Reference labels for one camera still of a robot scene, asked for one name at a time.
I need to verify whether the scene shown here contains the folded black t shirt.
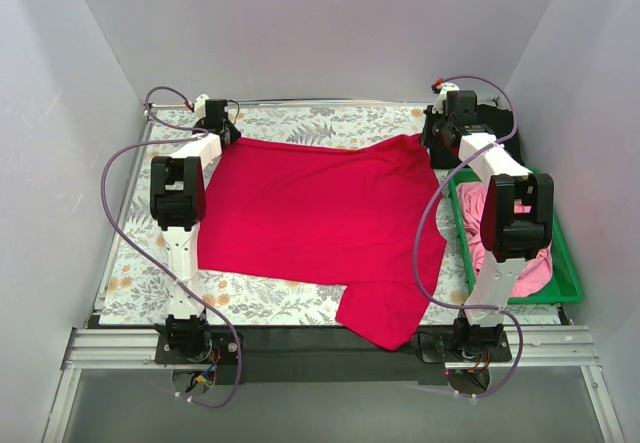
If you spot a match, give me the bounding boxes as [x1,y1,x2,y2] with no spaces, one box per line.
[421,104,524,170]

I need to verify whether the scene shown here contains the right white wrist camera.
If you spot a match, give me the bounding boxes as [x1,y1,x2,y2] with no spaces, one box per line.
[431,78,459,114]

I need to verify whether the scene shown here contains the green plastic bin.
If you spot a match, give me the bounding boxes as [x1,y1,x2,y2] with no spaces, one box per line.
[448,169,583,304]

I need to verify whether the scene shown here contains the floral table mat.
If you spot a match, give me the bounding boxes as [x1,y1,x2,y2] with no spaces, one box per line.
[95,106,469,326]

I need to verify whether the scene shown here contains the pink t shirt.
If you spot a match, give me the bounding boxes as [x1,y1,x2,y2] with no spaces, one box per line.
[475,174,554,297]

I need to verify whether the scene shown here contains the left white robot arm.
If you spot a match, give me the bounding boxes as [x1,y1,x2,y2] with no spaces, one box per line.
[150,94,240,362]

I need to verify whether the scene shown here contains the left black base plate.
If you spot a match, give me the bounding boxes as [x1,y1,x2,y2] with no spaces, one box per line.
[153,331,243,365]

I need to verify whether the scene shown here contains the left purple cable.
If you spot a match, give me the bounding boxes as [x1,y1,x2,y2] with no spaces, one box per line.
[99,85,244,409]

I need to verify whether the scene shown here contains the aluminium frame rail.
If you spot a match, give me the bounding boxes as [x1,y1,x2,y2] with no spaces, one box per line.
[63,325,605,402]

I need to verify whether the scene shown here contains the red t shirt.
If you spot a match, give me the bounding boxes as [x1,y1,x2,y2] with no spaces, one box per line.
[197,135,446,350]

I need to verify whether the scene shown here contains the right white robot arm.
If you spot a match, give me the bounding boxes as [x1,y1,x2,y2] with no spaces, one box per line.
[422,82,554,361]

